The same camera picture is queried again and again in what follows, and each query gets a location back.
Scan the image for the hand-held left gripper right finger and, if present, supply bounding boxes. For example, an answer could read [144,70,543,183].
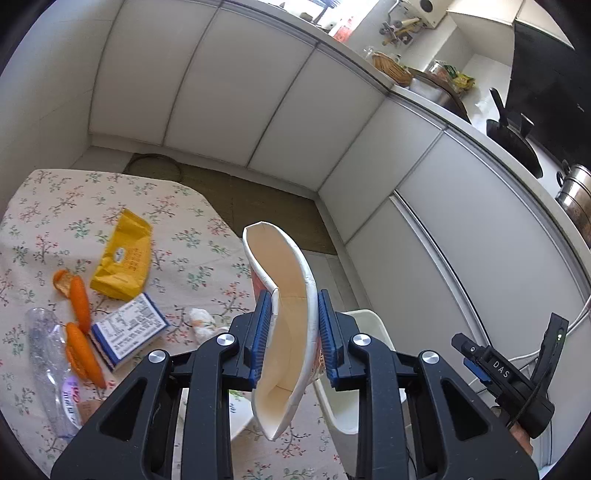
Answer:
[318,288,541,480]

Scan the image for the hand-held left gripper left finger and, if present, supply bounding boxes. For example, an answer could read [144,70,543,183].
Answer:
[50,291,273,480]

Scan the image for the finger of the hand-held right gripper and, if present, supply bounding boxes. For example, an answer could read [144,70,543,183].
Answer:
[451,333,492,385]

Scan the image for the white tissue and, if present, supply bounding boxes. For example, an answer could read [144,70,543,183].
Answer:
[187,308,218,342]

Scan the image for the white plastic waste bin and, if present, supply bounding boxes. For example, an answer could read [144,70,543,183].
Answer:
[229,308,408,440]

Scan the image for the blue and white carton box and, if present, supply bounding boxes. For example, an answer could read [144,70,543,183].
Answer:
[90,293,170,374]

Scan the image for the yellow snack packet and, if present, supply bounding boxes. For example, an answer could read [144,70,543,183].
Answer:
[90,209,154,303]

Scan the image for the large orange carrot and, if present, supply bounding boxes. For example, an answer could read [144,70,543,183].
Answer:
[65,322,108,389]

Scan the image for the small orange carrot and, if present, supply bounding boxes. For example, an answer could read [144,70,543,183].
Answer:
[69,275,92,333]

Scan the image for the clear plastic bottle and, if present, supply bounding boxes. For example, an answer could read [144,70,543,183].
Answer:
[25,308,85,439]

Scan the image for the person's right hand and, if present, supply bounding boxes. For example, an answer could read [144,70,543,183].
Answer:
[492,405,534,459]

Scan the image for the large brown floor mat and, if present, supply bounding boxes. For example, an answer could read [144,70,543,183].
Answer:
[222,174,339,256]

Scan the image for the floral tablecloth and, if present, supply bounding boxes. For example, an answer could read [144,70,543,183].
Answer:
[0,168,361,480]

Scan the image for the small brown floor mat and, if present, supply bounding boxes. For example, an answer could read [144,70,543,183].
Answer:
[177,160,237,223]

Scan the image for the stainless steel pot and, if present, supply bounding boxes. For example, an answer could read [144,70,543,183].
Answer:
[555,159,591,241]

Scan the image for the black wok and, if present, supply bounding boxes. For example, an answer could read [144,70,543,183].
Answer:
[487,88,544,178]

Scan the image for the white kitchen countertop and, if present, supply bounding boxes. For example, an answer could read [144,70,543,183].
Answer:
[217,0,591,241]

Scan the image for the white kitchen cabinets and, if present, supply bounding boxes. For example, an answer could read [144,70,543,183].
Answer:
[85,0,591,467]

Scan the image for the steel basin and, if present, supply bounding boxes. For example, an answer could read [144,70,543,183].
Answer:
[409,71,468,117]

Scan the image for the yellow green snack bag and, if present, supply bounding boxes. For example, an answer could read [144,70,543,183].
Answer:
[442,65,476,92]

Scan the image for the wicker basket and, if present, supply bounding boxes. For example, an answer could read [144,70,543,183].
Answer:
[372,52,413,86]

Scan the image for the red packet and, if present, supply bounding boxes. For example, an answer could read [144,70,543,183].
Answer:
[332,18,357,43]

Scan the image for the hanging kitchen utensils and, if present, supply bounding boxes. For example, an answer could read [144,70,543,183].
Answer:
[380,16,423,47]

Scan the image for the white kitchen appliance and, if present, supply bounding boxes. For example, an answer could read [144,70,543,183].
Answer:
[410,0,452,30]

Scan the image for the white cable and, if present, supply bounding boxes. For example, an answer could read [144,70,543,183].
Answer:
[466,295,591,393]

